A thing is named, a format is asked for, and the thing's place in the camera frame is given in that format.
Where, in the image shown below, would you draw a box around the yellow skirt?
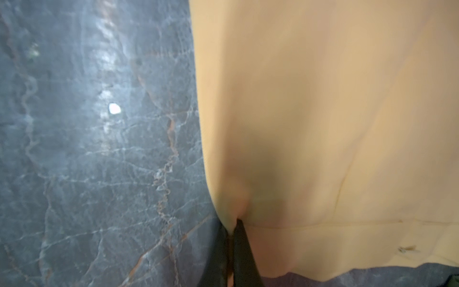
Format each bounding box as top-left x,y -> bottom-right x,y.
190,1 -> 459,281

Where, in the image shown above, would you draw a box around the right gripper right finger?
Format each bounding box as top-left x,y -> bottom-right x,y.
233,220 -> 264,287

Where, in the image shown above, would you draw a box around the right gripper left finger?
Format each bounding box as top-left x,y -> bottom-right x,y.
197,224 -> 228,287

